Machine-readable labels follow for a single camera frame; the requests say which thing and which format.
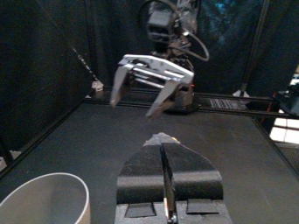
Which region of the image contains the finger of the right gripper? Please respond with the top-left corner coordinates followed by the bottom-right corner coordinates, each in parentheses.
top-left (109, 64), bottom-right (137, 109)
top-left (145, 78), bottom-right (183, 120)

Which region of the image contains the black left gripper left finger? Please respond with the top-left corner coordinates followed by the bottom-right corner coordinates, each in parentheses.
top-left (117, 143), bottom-right (170, 205)

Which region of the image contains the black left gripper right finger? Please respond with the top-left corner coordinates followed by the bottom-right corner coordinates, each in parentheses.
top-left (161, 141), bottom-right (226, 202)

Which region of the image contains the small grey toy pie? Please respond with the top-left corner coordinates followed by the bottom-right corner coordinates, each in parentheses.
top-left (143, 132), bottom-right (182, 147)

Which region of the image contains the grey bowl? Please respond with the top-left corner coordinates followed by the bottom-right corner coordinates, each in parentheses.
top-left (0, 171), bottom-right (93, 224)

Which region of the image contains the black ribbed vent plate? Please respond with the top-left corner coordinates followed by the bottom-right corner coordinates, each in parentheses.
top-left (207, 98), bottom-right (249, 111)

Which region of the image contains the black cloth curtain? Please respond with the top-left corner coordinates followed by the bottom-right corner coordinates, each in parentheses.
top-left (0, 0), bottom-right (299, 158)

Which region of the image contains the black gear beside table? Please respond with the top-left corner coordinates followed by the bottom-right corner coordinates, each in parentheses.
top-left (273, 83), bottom-right (299, 118)

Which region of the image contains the white frame corner bracket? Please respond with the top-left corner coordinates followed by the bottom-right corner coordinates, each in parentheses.
top-left (91, 80), bottom-right (106, 92)
top-left (231, 89), bottom-right (251, 98)

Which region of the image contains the black looping arm cable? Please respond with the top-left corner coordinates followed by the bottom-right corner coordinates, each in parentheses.
top-left (179, 29), bottom-right (211, 62)

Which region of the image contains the black table frame rail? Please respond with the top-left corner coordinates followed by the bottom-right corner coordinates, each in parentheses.
top-left (83, 87), bottom-right (299, 120)

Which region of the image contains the black vertical frame post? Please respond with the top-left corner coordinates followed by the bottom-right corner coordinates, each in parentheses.
top-left (239, 0), bottom-right (272, 92)

